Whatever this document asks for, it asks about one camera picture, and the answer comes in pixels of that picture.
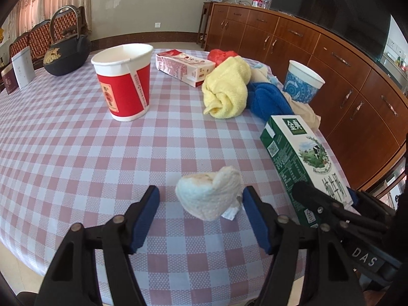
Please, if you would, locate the white tissue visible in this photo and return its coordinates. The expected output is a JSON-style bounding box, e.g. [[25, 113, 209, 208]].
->
[[175, 166, 246, 222]]

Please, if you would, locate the red and white paper cup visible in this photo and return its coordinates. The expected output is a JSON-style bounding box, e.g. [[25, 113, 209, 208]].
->
[[91, 43, 154, 122]]

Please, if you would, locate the red and white milk carton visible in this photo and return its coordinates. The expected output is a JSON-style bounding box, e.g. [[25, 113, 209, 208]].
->
[[155, 49, 216, 87]]

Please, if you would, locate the red plastic bag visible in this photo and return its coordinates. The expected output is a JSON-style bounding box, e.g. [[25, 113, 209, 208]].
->
[[207, 49, 239, 67]]

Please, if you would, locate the blue towel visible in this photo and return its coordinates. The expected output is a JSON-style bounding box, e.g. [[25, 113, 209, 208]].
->
[[247, 82, 295, 122]]

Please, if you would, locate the pink checkered tablecloth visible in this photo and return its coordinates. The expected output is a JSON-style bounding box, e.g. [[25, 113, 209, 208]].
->
[[0, 48, 351, 306]]

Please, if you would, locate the blue patterned paper cup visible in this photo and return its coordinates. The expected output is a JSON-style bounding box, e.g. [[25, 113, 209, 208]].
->
[[282, 59, 326, 104]]

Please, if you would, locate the black iron teapot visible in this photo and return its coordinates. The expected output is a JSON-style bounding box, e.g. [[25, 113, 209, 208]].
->
[[43, 5, 91, 76]]

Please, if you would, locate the dark red box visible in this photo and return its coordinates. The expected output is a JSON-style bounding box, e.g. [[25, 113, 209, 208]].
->
[[1, 64, 18, 94]]

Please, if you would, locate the long wooden sideboard cabinet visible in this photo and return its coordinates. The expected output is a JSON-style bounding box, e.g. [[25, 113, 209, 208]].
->
[[204, 2, 407, 192]]

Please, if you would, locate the green milk carton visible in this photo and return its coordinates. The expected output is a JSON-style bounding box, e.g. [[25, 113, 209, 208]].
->
[[260, 115, 354, 228]]

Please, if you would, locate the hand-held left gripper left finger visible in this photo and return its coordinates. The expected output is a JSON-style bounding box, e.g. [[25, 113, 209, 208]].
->
[[33, 185, 160, 306]]

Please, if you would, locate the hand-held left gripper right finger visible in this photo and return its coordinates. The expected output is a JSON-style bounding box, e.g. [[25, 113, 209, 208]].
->
[[242, 185, 365, 306]]

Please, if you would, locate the black television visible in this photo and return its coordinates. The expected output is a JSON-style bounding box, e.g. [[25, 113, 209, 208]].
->
[[271, 0, 392, 61]]

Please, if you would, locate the wooden chair with lattice back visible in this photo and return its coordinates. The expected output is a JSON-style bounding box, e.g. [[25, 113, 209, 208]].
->
[[8, 35, 31, 58], [28, 20, 53, 62], [50, 5, 92, 43]]

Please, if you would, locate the beige cloth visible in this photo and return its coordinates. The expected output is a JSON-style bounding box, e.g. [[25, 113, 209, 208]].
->
[[284, 92, 322, 131]]

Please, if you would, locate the white box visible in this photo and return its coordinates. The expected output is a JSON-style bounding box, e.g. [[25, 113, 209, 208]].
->
[[11, 46, 36, 89]]

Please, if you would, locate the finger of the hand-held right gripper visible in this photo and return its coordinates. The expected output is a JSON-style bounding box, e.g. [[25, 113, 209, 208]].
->
[[347, 187, 400, 223], [291, 181, 391, 240]]

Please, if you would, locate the yellow towel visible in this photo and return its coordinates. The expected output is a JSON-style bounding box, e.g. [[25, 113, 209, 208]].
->
[[202, 56, 252, 119]]

